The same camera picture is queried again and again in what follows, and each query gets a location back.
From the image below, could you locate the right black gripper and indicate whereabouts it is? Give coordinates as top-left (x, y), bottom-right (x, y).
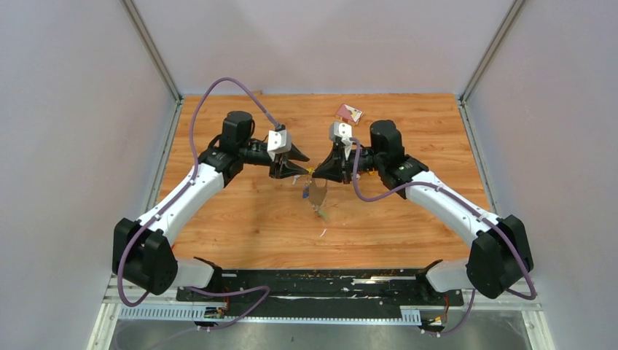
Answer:
top-left (312, 142), bottom-right (384, 185)

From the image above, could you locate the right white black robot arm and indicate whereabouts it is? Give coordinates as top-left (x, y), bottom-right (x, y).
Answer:
top-left (313, 120), bottom-right (537, 305)

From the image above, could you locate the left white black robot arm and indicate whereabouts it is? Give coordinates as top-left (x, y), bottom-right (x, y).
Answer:
top-left (112, 111), bottom-right (309, 301)

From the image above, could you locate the pink picture block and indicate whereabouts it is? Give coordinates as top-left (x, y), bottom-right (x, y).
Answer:
top-left (335, 104), bottom-right (364, 125)

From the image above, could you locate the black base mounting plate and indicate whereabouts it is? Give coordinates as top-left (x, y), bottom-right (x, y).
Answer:
top-left (176, 269), bottom-right (464, 320)

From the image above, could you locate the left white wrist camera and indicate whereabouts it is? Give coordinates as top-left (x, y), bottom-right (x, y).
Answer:
top-left (267, 125), bottom-right (292, 161)

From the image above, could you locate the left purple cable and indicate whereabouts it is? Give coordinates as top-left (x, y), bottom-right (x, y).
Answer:
top-left (117, 77), bottom-right (283, 332)

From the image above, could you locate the purple cable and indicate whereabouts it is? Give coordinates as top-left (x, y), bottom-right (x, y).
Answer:
top-left (350, 137), bottom-right (538, 337)
top-left (117, 77), bottom-right (283, 332)

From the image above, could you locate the slotted cable duct rail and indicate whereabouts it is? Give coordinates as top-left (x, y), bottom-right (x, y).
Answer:
top-left (118, 305), bottom-right (422, 325)

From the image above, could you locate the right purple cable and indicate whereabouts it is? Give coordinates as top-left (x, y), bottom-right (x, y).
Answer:
top-left (350, 137), bottom-right (538, 337)

